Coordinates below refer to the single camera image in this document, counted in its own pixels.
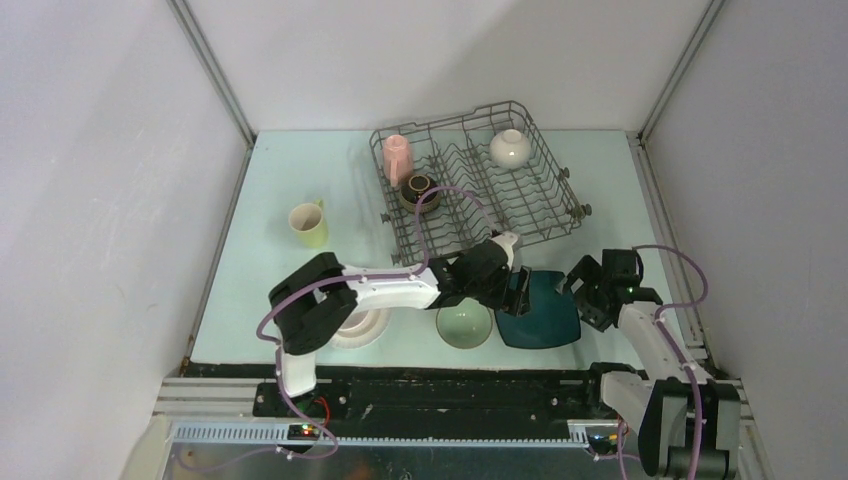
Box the dark teal square plate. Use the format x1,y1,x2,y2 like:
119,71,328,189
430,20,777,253
495,270,581,350

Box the light green bowl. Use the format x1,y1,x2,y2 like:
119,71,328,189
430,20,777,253
436,299,494,350

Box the brown glazed bowl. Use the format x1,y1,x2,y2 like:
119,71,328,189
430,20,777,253
398,174,441,214

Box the small white ribbed bowl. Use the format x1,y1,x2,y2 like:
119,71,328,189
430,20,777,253
489,129,532,169

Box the white scalloped plate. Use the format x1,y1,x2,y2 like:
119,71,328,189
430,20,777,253
330,309,390,350

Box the pink ceramic mug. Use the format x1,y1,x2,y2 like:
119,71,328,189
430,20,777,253
383,134,414,188

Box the light green ceramic mug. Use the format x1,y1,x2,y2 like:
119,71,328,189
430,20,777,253
288,200,329,249

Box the pale pink bowl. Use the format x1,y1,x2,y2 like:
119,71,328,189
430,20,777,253
338,310,380,337

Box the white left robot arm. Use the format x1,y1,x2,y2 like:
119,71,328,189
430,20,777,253
256,232,532,417

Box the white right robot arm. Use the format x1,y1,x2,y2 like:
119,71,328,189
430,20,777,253
559,247,742,479

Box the right electronics board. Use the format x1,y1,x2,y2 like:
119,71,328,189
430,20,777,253
587,433,618,448

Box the electronics board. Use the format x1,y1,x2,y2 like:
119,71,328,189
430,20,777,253
587,433,618,448
287,424,322,441

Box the left electronics board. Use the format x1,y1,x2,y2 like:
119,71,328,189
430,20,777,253
287,424,322,441

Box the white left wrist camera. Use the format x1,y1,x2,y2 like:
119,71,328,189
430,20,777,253
491,231,522,268

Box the grey wire dish rack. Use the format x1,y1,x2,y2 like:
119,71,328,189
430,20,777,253
369,100,592,266

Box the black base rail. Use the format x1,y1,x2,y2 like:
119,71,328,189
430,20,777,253
254,362,664,444

